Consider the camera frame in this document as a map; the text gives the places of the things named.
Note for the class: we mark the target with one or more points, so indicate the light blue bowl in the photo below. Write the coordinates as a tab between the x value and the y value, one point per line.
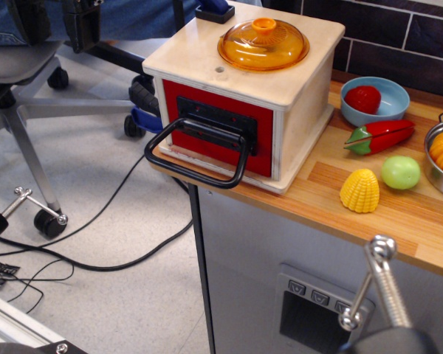
394	102

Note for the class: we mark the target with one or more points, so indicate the wooden box housing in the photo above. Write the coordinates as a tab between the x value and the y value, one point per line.
297	95

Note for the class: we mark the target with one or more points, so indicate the blue clamp under box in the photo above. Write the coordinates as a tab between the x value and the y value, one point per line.
146	121

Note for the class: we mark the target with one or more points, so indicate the red toy chili pepper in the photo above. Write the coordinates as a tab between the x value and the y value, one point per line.
375	137

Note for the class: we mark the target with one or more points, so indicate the small black circuit board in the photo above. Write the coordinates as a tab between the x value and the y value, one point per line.
7	270

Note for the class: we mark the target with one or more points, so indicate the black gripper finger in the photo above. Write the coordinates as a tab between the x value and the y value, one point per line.
31	19
82	22

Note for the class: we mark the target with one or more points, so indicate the red toy strawberry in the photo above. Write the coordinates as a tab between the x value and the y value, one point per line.
366	99

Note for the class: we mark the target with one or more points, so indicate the steel pot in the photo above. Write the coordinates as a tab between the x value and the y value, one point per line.
432	171

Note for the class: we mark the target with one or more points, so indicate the grey toy kitchen cabinet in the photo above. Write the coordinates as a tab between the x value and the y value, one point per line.
277	269

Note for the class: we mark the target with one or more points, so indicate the black and blue clamp top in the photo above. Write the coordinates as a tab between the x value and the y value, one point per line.
217	11

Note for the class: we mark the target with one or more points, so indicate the red front wooden drawer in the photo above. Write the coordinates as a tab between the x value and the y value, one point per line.
260	163

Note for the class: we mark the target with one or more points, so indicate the yellow toy corn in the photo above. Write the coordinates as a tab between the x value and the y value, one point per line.
360	192

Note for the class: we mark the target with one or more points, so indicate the blue jeans leg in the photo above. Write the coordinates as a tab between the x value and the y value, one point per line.
119	21

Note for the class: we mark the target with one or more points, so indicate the orange glass pot lid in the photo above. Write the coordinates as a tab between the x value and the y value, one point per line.
263	45

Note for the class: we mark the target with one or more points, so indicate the grey office chair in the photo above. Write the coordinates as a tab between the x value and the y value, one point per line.
23	71

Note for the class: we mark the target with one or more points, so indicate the metal clamp screw right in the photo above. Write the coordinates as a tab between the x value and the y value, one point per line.
379	252

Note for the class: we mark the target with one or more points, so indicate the aluminium frame rail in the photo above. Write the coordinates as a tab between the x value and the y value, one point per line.
19	333

